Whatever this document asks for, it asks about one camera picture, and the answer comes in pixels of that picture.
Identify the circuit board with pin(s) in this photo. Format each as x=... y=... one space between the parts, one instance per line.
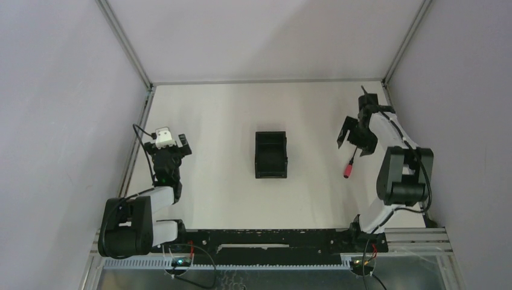
x=181 y=262
x=361 y=263

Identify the black mounting rail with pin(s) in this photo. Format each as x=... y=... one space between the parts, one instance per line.
x=298 y=247

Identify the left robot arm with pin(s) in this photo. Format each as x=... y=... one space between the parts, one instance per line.
x=129 y=227

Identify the right circuit board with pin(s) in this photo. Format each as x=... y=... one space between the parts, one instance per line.
x=361 y=263

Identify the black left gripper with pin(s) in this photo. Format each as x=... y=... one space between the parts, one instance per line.
x=168 y=148

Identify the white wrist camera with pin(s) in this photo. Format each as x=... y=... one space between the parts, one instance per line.
x=164 y=138

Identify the red handled screwdriver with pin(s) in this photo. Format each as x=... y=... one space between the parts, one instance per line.
x=349 y=167

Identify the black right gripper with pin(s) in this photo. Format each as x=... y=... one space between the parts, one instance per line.
x=349 y=122

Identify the aluminium frame base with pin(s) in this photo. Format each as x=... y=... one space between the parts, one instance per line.
x=418 y=258

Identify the left circuit board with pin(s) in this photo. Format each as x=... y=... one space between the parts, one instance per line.
x=181 y=262

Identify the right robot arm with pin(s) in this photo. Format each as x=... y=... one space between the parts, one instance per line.
x=403 y=180

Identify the black plastic bin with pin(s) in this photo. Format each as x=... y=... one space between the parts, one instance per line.
x=270 y=154

